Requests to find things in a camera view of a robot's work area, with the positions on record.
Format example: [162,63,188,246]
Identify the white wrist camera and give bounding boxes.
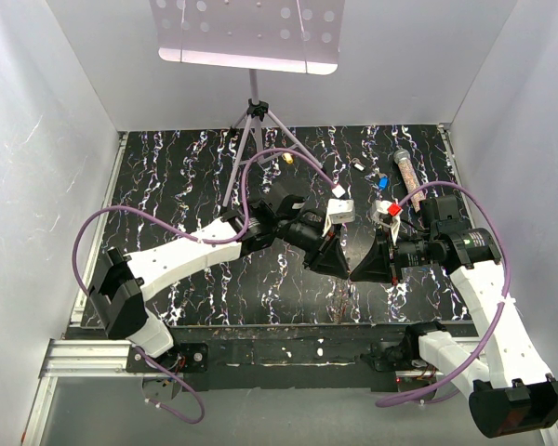
[370,200,403,243]
[323,185,356,236]

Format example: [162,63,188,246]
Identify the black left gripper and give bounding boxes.
[275,216,351,282]

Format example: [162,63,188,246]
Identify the lilac music stand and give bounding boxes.
[150,0,345,209]

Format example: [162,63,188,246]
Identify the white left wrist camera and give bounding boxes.
[323,185,356,236]

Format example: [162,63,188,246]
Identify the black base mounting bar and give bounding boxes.
[134,320,447,394]

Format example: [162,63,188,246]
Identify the aluminium frame rail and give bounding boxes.
[20,132,131,442]

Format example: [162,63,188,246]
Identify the sprinkles filled tube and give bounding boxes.
[393,149,425,213]

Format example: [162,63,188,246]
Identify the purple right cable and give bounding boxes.
[375,180,513,410]

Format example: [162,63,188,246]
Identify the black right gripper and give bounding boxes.
[351,224,436,285]

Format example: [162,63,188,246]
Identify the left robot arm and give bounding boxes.
[88,185,355,372]

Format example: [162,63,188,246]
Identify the blue key tag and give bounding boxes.
[365,172,389,190]

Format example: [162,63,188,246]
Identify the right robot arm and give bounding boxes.
[351,196,558,438]

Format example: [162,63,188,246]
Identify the chain of metal keyrings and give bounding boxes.
[334,278,354,322]

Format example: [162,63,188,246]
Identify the yellow key tag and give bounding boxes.
[282,152,294,164]

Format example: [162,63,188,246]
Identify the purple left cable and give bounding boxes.
[72,148,348,425]

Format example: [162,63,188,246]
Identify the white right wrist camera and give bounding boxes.
[370,200,403,243]

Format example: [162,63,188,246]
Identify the purple cable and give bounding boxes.
[375,180,513,410]
[72,148,348,425]

